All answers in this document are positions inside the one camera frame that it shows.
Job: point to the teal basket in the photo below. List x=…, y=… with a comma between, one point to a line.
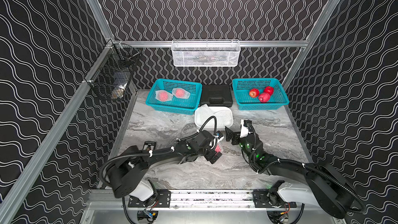
x=242, y=86
x=177, y=106

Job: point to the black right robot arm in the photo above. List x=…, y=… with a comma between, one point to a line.
x=332, y=191

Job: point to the black plastic tool case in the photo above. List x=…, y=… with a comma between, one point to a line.
x=216, y=95

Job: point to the white plastic tub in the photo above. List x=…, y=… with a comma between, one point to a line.
x=224, y=117

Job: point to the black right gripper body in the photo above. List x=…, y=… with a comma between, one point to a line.
x=242, y=145

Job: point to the teal basket right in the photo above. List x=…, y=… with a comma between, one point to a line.
x=242, y=86

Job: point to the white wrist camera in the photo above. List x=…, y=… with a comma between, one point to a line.
x=245, y=124
x=218, y=136

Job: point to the teal basket left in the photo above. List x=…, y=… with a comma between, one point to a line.
x=177, y=106

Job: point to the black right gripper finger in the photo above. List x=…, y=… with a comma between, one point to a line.
x=231, y=135
x=235, y=141

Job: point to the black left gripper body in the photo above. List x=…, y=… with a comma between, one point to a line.
x=210, y=153

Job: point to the clear wall basket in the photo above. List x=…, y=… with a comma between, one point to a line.
x=205, y=53

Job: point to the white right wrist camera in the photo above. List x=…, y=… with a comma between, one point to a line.
x=245, y=124

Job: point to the black wire wall basket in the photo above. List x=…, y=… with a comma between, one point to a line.
x=113, y=79

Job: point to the metal base rail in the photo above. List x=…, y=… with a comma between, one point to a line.
x=200, y=207

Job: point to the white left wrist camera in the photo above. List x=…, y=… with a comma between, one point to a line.
x=218, y=136

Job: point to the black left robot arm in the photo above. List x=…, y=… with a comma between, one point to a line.
x=125, y=173

